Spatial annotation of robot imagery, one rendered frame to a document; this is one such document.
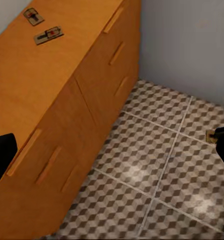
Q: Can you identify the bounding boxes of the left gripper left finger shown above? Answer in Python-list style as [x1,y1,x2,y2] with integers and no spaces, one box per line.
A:
[0,133,18,179]

